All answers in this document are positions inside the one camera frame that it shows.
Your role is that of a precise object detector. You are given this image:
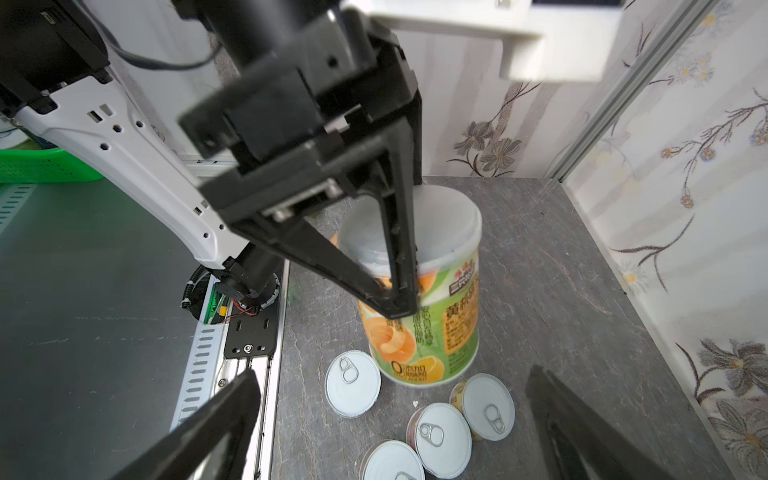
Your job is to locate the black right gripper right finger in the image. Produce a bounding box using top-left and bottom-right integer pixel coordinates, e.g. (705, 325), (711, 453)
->
(526, 365), (672, 479)

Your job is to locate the pink label can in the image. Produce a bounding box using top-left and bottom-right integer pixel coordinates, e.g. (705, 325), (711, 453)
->
(406, 402), (472, 479)

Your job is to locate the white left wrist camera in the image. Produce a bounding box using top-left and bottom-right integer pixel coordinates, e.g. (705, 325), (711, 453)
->
(341, 0), (625, 83)

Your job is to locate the salmon label can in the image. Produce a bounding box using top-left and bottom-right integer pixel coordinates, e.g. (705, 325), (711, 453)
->
(449, 373), (516, 442)

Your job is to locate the white blue label can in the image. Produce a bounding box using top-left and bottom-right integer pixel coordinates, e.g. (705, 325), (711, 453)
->
(325, 350), (382, 418)

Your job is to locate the green orange peach can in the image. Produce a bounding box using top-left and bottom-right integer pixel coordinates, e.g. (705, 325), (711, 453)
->
(358, 185), (482, 388)

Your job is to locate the yellow label can near cabinet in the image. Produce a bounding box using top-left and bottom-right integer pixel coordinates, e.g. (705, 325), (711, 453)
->
(358, 440), (426, 480)

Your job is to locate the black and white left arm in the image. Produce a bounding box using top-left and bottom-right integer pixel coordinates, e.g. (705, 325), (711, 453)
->
(1, 1), (421, 319)

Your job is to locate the green plastic basket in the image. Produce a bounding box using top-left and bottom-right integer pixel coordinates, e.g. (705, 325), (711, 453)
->
(1, 148), (103, 184)

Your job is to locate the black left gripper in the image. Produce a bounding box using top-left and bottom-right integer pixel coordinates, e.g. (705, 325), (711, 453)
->
(179, 8), (422, 319)

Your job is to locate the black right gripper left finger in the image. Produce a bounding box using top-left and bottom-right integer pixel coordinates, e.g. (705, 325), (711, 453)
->
(114, 369), (261, 479)

